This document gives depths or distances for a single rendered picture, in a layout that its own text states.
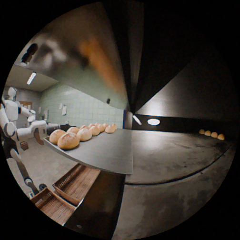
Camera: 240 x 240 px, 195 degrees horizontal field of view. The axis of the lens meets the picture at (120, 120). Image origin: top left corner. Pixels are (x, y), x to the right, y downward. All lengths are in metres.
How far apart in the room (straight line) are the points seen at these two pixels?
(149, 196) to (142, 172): 0.07
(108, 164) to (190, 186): 0.20
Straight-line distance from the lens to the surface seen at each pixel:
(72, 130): 0.40
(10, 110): 0.80
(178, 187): 0.19
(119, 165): 0.19
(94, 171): 1.03
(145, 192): 0.15
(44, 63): 0.15
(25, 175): 1.07
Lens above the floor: 1.31
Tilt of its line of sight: 3 degrees down
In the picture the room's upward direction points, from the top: 4 degrees clockwise
